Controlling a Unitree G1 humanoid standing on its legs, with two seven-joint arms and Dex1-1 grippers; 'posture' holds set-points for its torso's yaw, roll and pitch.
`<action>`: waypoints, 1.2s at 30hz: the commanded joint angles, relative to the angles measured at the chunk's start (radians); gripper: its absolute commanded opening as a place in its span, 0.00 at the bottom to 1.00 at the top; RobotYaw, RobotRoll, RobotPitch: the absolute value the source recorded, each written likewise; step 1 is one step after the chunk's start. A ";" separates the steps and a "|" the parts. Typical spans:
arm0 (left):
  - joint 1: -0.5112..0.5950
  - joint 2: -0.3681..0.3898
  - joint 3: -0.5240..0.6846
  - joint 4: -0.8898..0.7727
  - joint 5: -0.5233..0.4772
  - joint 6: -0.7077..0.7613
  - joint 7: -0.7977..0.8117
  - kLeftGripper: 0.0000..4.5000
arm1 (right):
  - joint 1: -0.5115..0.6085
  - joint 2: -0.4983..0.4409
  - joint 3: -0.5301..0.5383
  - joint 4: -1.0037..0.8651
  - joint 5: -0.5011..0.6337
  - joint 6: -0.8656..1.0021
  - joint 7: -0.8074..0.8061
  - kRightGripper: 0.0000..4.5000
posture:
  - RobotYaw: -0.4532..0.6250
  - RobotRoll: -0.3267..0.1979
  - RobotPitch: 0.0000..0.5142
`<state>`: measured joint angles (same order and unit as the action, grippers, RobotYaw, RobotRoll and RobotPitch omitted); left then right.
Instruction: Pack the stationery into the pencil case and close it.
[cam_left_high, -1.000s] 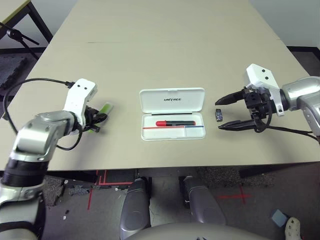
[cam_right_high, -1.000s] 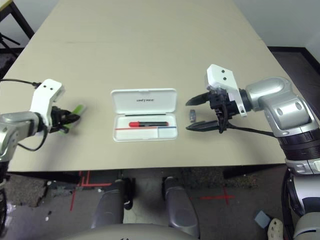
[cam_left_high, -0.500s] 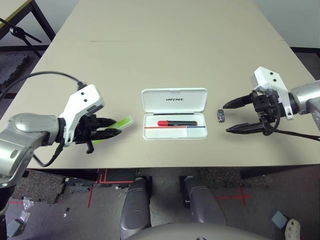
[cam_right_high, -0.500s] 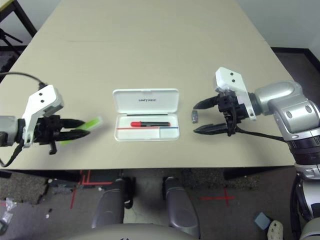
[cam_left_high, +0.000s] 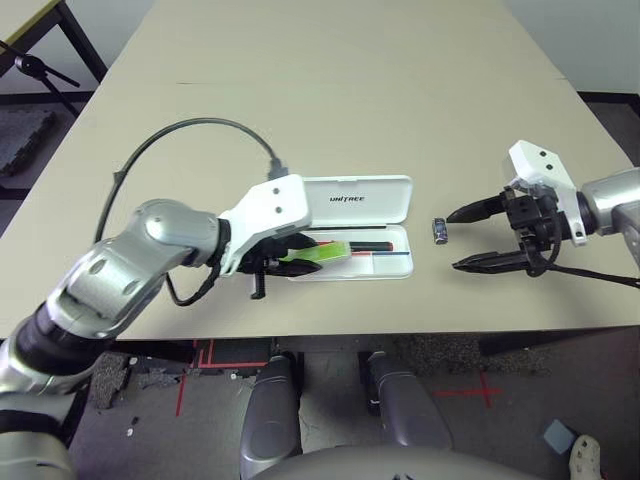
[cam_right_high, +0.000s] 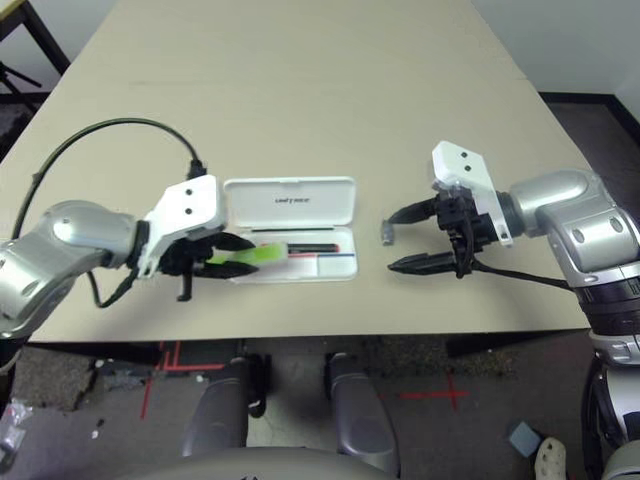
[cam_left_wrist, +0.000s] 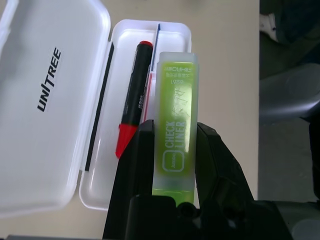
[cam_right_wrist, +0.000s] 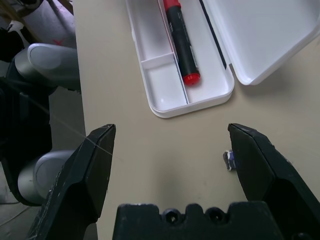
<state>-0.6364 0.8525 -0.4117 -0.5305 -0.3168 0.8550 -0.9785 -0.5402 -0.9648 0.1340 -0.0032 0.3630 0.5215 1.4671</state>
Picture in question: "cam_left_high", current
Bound grey robot left leg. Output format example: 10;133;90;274
239;352;305;479

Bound black table leg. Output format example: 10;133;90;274
117;339;196;361

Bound beige side table black frame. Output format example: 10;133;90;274
0;0;109;111

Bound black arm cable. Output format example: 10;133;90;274
94;118;291;306
524;234;640;291

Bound grey robot right leg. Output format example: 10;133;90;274
359;349;454;451

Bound black tripod stand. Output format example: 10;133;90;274
0;39;81;119

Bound white shoe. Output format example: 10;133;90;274
567;434;604;480

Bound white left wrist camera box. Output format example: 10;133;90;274
218;173;314;277

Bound grey robot torso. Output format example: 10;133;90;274
262;447;546;480

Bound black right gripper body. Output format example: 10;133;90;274
501;192;571;278

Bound grey robot leg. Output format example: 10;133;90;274
359;349;454;451
239;352;305;479

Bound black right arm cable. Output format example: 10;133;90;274
524;234;640;291

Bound green highlighter pen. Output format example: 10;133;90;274
282;240;350;264

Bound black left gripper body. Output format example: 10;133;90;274
239;232;301;301

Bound black foam floor mat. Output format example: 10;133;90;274
0;109;56;176

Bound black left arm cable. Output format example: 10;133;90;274
94;118;291;306

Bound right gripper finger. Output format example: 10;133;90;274
451;249;529;274
446;194;510;224

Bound white plastic pencil case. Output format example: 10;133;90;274
287;173;416;282

